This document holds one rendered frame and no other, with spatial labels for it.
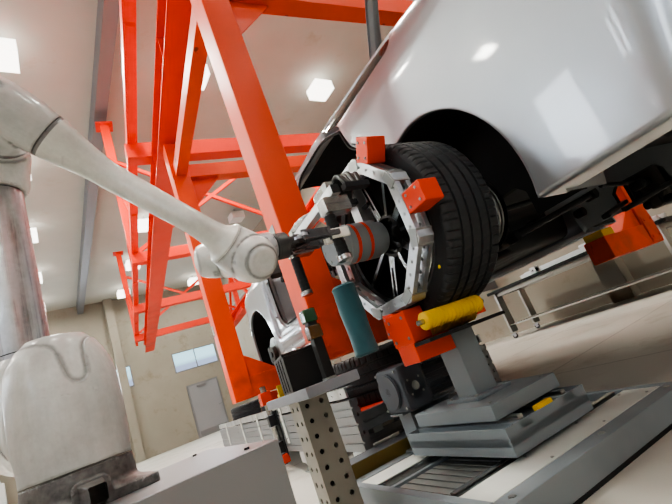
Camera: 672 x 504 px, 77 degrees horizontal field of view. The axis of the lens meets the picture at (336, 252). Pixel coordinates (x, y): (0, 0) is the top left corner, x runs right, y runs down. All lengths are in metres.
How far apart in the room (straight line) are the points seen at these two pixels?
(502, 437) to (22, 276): 1.21
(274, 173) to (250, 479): 1.59
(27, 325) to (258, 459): 0.56
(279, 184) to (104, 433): 1.47
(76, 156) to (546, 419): 1.37
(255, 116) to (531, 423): 1.74
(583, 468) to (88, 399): 1.06
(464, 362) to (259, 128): 1.42
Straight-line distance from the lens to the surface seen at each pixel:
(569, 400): 1.51
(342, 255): 1.22
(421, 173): 1.37
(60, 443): 0.77
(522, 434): 1.35
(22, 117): 1.07
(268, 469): 0.67
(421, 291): 1.38
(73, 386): 0.78
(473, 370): 1.54
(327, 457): 1.44
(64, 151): 1.07
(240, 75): 2.38
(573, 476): 1.24
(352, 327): 1.49
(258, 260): 0.91
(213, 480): 0.65
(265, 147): 2.12
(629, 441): 1.41
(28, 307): 1.04
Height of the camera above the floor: 0.46
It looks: 15 degrees up
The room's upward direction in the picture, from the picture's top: 21 degrees counter-clockwise
